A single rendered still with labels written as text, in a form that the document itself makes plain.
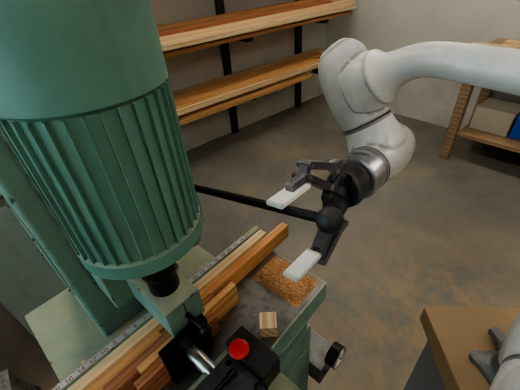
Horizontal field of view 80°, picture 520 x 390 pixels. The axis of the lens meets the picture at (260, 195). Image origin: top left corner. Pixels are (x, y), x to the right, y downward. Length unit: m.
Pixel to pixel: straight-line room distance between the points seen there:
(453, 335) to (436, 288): 0.99
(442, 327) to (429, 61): 0.70
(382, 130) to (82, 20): 0.51
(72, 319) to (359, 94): 0.84
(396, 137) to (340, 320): 1.23
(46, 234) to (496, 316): 1.09
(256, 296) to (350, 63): 0.50
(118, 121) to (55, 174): 0.08
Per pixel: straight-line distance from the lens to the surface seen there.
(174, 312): 0.56
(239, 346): 0.51
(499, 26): 3.47
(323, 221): 0.38
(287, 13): 3.12
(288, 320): 0.67
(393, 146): 0.65
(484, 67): 0.57
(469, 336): 1.03
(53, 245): 0.66
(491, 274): 2.20
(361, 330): 1.73
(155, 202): 0.37
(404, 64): 0.60
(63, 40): 0.30
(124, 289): 0.66
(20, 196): 0.61
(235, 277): 0.71
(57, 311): 0.99
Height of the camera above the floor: 1.47
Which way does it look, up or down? 37 degrees down
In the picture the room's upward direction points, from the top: 5 degrees counter-clockwise
